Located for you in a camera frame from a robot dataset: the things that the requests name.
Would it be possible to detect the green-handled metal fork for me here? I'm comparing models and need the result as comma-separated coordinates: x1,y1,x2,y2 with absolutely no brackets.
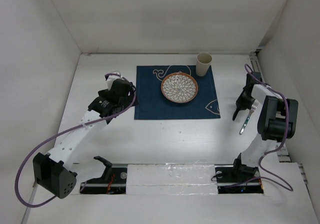
239,101,259,135

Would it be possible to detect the blue whale cloth napkin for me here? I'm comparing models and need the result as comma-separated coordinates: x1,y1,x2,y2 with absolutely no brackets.
134,65,221,120

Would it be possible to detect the beige ceramic cup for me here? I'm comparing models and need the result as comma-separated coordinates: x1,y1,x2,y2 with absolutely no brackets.
196,52,212,77

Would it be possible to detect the floral orange-rimmed plate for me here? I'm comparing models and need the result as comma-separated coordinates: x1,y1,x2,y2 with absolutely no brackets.
160,72,199,103

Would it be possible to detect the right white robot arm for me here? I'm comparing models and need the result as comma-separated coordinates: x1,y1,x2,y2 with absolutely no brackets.
231,72,299,181

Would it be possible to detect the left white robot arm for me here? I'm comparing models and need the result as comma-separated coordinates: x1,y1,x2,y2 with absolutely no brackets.
32,78,136,199

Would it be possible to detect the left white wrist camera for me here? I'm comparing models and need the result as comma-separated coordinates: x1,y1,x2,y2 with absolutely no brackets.
104,71,122,90

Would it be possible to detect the aluminium side rail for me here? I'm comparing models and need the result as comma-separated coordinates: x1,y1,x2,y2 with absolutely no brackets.
240,64,299,171

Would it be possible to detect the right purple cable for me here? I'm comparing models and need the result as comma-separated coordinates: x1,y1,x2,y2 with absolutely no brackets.
244,63,294,193

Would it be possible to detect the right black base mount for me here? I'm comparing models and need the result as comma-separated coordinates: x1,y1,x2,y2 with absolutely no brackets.
211,165,264,194

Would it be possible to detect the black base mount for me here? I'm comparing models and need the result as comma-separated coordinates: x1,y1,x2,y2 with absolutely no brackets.
211,165,264,194
79,156,128,195

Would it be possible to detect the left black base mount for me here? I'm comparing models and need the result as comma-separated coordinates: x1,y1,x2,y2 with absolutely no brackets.
79,156,128,195

